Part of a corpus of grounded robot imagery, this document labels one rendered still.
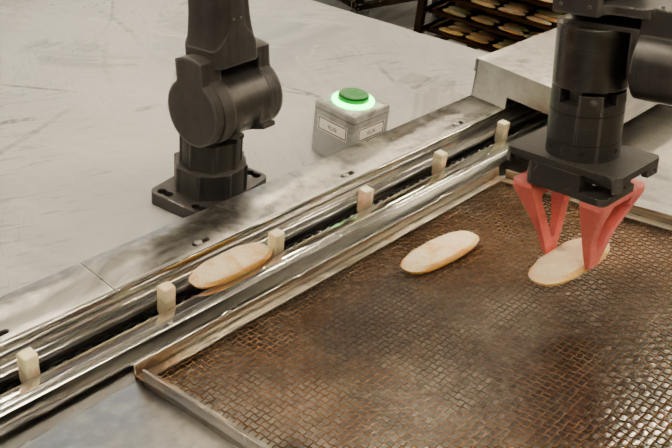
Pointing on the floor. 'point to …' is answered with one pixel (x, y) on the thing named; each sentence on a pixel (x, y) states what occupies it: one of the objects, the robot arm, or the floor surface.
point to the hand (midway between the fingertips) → (570, 250)
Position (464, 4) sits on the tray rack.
